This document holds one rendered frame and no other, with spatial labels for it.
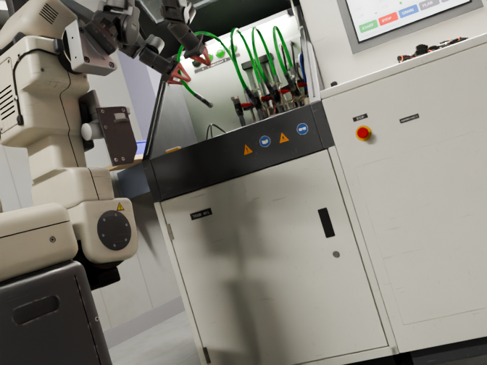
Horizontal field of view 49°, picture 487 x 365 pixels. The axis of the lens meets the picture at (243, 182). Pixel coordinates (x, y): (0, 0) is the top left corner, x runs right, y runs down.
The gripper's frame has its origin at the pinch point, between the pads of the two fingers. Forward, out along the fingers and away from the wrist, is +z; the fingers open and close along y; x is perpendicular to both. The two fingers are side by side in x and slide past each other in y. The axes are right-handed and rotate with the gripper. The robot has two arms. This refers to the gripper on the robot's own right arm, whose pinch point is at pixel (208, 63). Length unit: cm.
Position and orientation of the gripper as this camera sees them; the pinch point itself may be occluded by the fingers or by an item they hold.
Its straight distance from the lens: 198.5
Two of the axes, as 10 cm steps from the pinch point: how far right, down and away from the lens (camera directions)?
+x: -8.1, 2.5, 5.3
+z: 5.6, 5.8, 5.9
